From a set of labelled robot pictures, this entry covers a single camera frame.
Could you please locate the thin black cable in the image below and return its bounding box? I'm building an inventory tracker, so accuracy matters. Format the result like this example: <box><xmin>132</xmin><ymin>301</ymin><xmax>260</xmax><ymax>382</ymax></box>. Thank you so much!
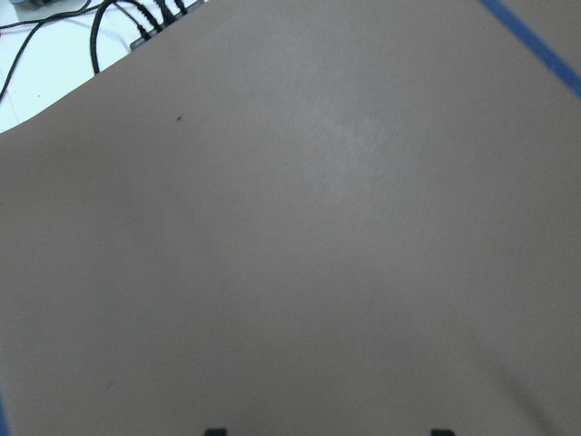
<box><xmin>0</xmin><ymin>0</ymin><xmax>92</xmax><ymax>104</ymax></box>

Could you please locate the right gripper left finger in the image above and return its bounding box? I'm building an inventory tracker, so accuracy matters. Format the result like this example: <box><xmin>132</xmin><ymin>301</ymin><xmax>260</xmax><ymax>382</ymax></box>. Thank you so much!
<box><xmin>203</xmin><ymin>428</ymin><xmax>227</xmax><ymax>436</ymax></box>

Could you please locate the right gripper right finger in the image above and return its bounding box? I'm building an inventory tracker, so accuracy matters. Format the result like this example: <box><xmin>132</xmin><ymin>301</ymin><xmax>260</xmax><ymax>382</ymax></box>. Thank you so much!
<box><xmin>430</xmin><ymin>429</ymin><xmax>454</xmax><ymax>436</ymax></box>

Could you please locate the grey usb hub near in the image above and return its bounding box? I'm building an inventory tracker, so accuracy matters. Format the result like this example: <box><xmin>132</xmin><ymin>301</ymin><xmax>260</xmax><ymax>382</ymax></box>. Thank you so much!
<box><xmin>129</xmin><ymin>0</ymin><xmax>207</xmax><ymax>52</ymax></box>

